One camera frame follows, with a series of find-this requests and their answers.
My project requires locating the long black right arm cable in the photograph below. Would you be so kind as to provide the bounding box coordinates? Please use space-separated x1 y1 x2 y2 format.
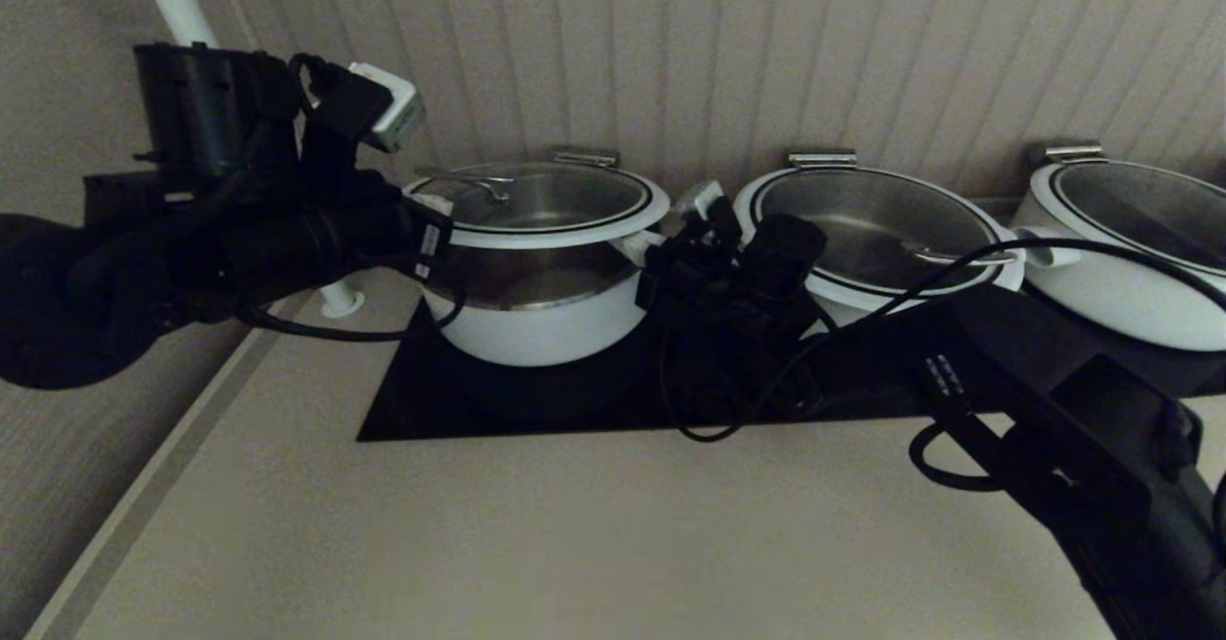
659 238 1226 443

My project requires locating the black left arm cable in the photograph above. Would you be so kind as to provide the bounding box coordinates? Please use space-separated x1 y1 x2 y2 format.
235 271 470 342

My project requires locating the short black looped cable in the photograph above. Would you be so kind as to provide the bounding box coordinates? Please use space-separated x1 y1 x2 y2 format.
908 420 1007 493

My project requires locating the wide black glass cooktop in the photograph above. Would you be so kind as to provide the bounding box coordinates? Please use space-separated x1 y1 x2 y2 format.
356 300 920 443

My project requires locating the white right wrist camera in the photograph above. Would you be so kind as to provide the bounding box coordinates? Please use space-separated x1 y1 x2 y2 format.
673 180 731 229

